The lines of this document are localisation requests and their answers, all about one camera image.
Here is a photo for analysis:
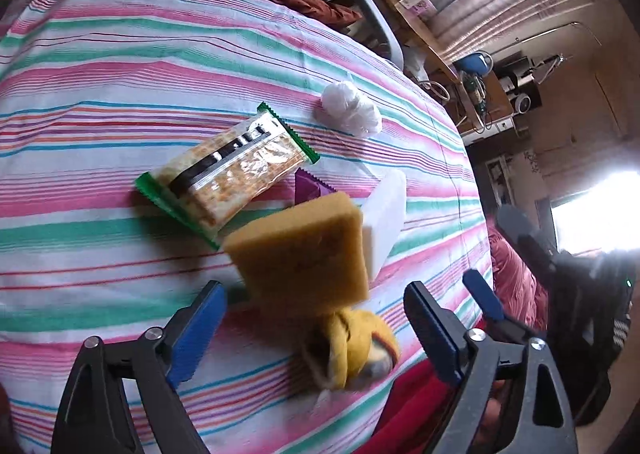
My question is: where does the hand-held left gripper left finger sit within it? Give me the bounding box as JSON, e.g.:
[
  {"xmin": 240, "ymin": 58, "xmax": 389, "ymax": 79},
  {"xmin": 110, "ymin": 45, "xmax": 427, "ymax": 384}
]
[{"xmin": 50, "ymin": 280, "xmax": 228, "ymax": 454}]

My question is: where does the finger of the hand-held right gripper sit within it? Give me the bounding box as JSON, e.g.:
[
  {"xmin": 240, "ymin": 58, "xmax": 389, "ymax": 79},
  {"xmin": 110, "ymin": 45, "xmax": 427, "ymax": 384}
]
[
  {"xmin": 496, "ymin": 204, "xmax": 566, "ymax": 285},
  {"xmin": 462, "ymin": 270, "xmax": 546, "ymax": 342}
]

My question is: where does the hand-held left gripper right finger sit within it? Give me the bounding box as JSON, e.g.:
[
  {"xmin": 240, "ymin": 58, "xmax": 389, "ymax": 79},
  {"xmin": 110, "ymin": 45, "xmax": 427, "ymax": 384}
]
[{"xmin": 402, "ymin": 281, "xmax": 581, "ymax": 454}]

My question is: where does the yellow sock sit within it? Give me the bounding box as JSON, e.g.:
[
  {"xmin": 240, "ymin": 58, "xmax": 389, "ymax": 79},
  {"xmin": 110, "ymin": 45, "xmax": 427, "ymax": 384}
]
[{"xmin": 300, "ymin": 308, "xmax": 401, "ymax": 392}]

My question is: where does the white block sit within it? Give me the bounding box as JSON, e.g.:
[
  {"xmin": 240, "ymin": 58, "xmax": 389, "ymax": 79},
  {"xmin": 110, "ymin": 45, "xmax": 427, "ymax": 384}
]
[{"xmin": 360, "ymin": 169, "xmax": 408, "ymax": 282}]

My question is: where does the yellow sponge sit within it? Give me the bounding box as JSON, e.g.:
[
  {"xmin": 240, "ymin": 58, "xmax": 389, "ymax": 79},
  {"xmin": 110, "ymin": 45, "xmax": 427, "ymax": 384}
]
[{"xmin": 222, "ymin": 191, "xmax": 371, "ymax": 315}]

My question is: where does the green cracker packet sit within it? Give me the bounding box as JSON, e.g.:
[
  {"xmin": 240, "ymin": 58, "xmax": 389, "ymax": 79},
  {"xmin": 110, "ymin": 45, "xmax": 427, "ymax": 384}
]
[{"xmin": 135, "ymin": 102, "xmax": 321, "ymax": 251}]

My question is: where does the purple snack packet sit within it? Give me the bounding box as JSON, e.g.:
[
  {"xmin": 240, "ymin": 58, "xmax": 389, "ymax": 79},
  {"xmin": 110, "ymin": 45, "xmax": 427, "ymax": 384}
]
[{"xmin": 294, "ymin": 169, "xmax": 336, "ymax": 207}]

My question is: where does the white plastic bag ball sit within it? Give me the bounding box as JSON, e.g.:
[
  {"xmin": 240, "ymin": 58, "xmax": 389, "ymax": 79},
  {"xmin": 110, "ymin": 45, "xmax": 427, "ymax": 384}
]
[{"xmin": 320, "ymin": 80, "xmax": 383, "ymax": 138}]

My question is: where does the red garment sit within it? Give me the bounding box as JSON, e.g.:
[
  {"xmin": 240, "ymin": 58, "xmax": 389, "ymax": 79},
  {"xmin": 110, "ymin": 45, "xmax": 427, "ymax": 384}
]
[{"xmin": 360, "ymin": 224, "xmax": 551, "ymax": 454}]

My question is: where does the cluttered wooden desk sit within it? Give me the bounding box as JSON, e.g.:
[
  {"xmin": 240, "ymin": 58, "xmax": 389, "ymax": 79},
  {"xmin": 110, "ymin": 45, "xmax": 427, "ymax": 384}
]
[{"xmin": 457, "ymin": 68, "xmax": 516, "ymax": 135}]

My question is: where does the black device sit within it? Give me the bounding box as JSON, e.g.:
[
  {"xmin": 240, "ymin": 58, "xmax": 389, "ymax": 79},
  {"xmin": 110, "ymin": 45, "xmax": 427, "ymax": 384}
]
[{"xmin": 500, "ymin": 56, "xmax": 543, "ymax": 112}]

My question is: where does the blue round object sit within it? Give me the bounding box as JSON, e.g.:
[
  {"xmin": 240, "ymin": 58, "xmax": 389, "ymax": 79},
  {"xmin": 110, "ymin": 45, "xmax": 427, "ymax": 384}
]
[{"xmin": 455, "ymin": 51, "xmax": 493, "ymax": 77}]

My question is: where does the wooden side shelf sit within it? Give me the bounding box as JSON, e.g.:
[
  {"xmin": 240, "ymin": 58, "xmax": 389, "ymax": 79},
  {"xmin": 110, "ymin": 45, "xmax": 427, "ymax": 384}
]
[{"xmin": 357, "ymin": 0, "xmax": 461, "ymax": 84}]

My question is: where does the small pink packet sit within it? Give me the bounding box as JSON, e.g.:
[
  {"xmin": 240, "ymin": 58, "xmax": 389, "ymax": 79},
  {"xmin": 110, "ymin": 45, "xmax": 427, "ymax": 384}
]
[{"xmin": 397, "ymin": 0, "xmax": 436, "ymax": 15}]

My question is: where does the striped tablecloth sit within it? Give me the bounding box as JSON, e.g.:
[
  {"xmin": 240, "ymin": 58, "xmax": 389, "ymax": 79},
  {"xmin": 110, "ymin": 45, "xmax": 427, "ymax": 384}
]
[{"xmin": 0, "ymin": 0, "xmax": 493, "ymax": 454}]

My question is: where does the metal curtain rail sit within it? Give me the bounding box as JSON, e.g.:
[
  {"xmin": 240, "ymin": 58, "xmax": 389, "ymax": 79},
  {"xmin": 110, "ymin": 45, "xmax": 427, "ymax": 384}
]
[{"xmin": 492, "ymin": 21, "xmax": 603, "ymax": 59}]

